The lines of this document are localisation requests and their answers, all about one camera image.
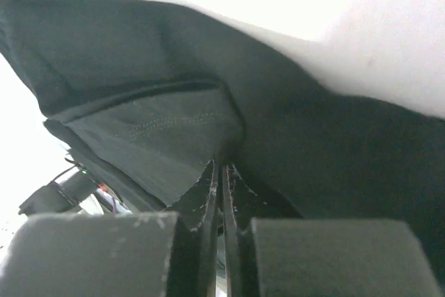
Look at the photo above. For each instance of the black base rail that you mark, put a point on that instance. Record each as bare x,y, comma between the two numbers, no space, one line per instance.
76,190

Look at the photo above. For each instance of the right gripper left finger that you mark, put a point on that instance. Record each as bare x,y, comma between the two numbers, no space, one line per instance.
166,253

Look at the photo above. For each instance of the black t-shirt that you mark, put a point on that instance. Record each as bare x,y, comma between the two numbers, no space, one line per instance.
146,92

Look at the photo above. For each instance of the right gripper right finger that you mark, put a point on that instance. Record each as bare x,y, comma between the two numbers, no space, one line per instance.
269,254

